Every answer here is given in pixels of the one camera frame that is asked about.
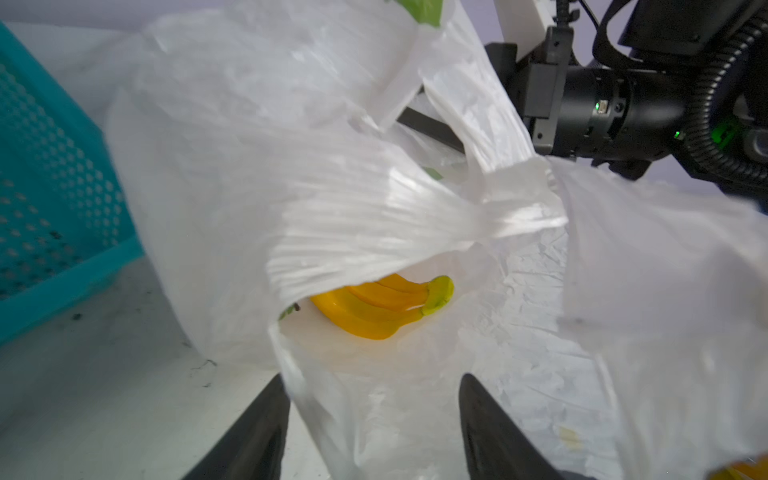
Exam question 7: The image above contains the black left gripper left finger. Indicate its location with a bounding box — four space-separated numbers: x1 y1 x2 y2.
184 375 291 480

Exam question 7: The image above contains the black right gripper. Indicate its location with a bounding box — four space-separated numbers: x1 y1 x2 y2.
397 26 688 180

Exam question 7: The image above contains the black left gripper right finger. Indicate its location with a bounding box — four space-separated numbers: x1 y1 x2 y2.
458 373 588 480

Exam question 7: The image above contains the white lemon print plastic bag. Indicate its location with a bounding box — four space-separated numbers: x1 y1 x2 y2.
106 1 767 479

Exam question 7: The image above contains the yellow fake banana bunch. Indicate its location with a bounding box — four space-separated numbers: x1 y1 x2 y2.
310 274 454 340

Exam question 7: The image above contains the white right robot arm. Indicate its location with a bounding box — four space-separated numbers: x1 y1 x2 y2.
485 1 767 208

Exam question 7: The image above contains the teal plastic fruit basket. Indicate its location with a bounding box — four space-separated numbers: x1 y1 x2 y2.
1 27 143 342

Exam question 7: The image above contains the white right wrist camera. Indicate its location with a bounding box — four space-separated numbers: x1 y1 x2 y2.
494 0 556 61

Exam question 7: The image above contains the black right corrugated cable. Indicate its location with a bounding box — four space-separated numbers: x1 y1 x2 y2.
683 5 768 190

